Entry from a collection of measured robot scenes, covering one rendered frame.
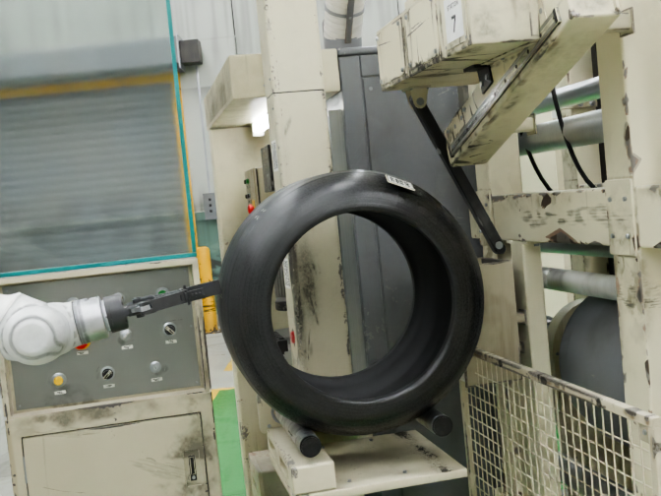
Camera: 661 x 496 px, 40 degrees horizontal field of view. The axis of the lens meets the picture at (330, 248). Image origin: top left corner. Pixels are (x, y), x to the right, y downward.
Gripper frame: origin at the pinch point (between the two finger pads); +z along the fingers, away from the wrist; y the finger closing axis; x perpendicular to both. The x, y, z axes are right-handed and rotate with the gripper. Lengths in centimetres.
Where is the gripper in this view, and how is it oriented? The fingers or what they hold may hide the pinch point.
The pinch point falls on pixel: (204, 290)
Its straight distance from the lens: 189.9
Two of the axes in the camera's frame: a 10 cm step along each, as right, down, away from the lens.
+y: -2.1, -0.3, 9.8
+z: 9.5, -2.4, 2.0
